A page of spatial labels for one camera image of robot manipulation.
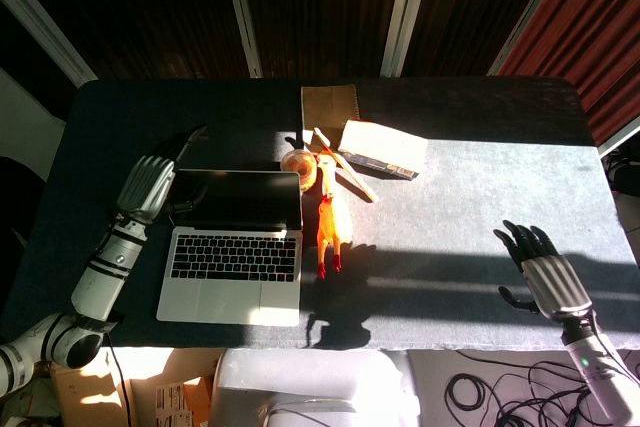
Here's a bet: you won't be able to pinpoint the yellow rubber chicken toy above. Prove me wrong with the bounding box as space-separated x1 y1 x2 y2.
315 155 346 280

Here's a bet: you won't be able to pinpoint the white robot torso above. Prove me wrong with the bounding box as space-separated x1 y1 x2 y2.
208 348 420 427

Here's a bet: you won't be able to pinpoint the dark grey table cloth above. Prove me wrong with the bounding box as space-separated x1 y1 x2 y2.
0 77 640 352

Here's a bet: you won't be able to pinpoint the wooden stick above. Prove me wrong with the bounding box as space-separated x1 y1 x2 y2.
313 127 379 203

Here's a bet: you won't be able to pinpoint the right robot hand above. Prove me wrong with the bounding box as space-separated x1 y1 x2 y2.
493 219 594 323

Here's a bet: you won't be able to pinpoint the white rectangular box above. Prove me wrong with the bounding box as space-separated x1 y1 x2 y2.
337 119 429 180

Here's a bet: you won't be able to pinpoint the cardboard box with labels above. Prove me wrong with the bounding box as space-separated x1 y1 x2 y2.
49 349 221 427

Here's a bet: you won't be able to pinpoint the black cable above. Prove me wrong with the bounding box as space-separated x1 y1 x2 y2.
105 334 135 427

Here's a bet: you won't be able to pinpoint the tangled black cables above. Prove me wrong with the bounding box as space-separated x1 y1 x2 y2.
443 349 640 427

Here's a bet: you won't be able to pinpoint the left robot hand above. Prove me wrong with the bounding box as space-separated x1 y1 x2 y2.
116 125 208 226

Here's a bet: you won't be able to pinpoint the red curtain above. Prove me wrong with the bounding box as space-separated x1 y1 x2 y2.
498 0 640 147

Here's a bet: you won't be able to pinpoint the silver open laptop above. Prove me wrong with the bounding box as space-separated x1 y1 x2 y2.
156 168 305 328

